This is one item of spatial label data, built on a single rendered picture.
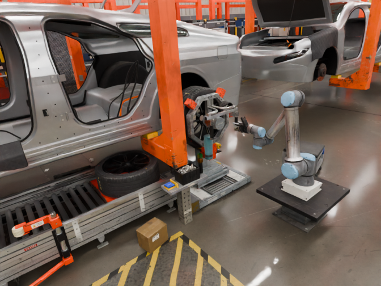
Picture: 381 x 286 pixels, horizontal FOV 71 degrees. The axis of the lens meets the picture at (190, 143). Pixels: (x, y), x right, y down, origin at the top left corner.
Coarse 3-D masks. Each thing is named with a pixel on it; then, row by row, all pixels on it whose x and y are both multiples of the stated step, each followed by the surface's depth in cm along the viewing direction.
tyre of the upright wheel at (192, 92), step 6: (186, 90) 283; (192, 90) 277; (198, 90) 273; (204, 90) 276; (210, 90) 282; (186, 96) 273; (192, 96) 269; (186, 108) 269; (186, 114) 271; (186, 120) 273; (186, 126) 275; (186, 132) 277; (186, 138) 279; (192, 144) 287
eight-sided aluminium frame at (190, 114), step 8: (200, 96) 270; (208, 96) 271; (216, 96) 277; (200, 104) 268; (192, 112) 264; (192, 120) 267; (192, 128) 270; (224, 128) 298; (192, 136) 272; (216, 136) 299; (200, 144) 283
